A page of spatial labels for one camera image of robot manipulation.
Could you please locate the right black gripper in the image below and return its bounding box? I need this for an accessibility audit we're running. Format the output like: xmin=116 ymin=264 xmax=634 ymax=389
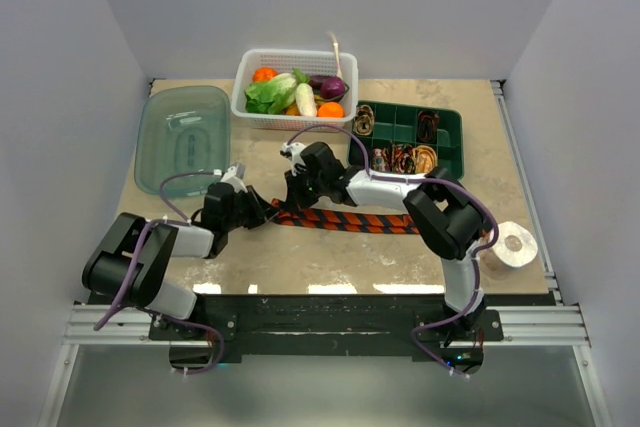
xmin=285 ymin=164 xmax=327 ymax=212

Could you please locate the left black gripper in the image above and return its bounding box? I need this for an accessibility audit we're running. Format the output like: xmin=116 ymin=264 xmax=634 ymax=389
xmin=223 ymin=185 xmax=279 ymax=232

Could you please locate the orange navy striped tie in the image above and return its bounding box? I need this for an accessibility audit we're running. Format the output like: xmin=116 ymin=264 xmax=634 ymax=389
xmin=272 ymin=199 xmax=419 ymax=235

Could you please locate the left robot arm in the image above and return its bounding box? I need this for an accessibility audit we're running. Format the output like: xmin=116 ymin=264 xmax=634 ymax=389
xmin=82 ymin=182 xmax=278 ymax=339

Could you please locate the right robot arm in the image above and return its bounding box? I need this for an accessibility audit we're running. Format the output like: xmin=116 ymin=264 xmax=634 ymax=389
xmin=280 ymin=142 xmax=497 ymax=340

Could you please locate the paper tape roll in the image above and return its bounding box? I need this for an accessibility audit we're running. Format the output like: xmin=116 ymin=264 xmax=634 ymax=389
xmin=479 ymin=221 xmax=538 ymax=279

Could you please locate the colourful rolled tie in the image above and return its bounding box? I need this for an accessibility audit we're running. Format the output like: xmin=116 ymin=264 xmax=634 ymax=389
xmin=371 ymin=148 xmax=391 ymax=172

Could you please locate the orange fruit front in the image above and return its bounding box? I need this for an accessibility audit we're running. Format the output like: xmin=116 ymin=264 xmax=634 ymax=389
xmin=317 ymin=102 xmax=345 ymax=118

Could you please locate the brown patterned rolled tie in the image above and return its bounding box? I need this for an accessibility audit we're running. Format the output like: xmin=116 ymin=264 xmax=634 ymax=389
xmin=352 ymin=104 xmax=375 ymax=136

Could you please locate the white radish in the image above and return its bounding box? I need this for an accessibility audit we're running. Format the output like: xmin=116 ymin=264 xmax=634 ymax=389
xmin=295 ymin=83 xmax=317 ymax=117

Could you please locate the red patterned rolled tie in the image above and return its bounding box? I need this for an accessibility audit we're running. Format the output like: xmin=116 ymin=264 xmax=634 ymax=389
xmin=389 ymin=144 xmax=415 ymax=174

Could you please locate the purple onion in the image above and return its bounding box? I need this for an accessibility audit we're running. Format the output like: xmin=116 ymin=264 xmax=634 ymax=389
xmin=320 ymin=76 xmax=347 ymax=100

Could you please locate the green lettuce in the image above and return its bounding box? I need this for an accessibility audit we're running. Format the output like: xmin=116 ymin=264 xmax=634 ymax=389
xmin=245 ymin=73 xmax=298 ymax=115

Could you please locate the clear teal plastic container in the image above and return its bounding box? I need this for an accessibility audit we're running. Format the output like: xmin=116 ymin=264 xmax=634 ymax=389
xmin=134 ymin=86 xmax=231 ymax=197

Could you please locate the white perforated basket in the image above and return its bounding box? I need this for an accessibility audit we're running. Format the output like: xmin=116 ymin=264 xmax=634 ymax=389
xmin=231 ymin=48 xmax=359 ymax=130

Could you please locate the green compartment tray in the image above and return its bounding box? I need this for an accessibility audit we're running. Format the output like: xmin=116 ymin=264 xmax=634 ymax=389
xmin=348 ymin=101 xmax=464 ymax=179

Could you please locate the gold rolled tie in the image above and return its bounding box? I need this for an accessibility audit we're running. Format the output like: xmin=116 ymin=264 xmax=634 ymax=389
xmin=412 ymin=145 xmax=438 ymax=174

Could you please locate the orange pepper back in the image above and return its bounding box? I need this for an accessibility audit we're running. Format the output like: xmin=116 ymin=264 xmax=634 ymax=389
xmin=253 ymin=66 xmax=278 ymax=82

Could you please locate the black orange rolled tie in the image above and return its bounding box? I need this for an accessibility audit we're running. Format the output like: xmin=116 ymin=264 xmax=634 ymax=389
xmin=416 ymin=110 xmax=440 ymax=144

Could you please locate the garlic stalk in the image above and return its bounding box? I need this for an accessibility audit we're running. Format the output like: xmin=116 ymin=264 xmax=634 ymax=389
xmin=327 ymin=31 xmax=343 ymax=79

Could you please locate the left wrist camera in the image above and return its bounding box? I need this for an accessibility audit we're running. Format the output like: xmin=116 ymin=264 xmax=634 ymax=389
xmin=218 ymin=163 xmax=247 ymax=192

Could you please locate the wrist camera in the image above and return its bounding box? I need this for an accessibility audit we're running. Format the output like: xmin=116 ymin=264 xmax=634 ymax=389
xmin=218 ymin=163 xmax=247 ymax=192
xmin=280 ymin=142 xmax=306 ymax=164

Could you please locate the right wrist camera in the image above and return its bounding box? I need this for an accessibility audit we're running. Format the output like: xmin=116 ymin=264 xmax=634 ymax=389
xmin=280 ymin=142 xmax=306 ymax=164

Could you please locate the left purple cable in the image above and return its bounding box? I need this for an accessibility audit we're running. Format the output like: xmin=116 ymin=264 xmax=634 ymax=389
xmin=93 ymin=169 xmax=226 ymax=376

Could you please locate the purple cable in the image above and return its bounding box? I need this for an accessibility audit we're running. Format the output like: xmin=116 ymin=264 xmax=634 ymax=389
xmin=93 ymin=169 xmax=226 ymax=376
xmin=279 ymin=124 xmax=501 ymax=381

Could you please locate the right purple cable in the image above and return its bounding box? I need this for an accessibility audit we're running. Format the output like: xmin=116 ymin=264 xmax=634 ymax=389
xmin=279 ymin=124 xmax=501 ymax=381

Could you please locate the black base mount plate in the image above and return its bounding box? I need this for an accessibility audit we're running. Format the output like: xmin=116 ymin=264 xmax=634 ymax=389
xmin=149 ymin=294 xmax=504 ymax=370

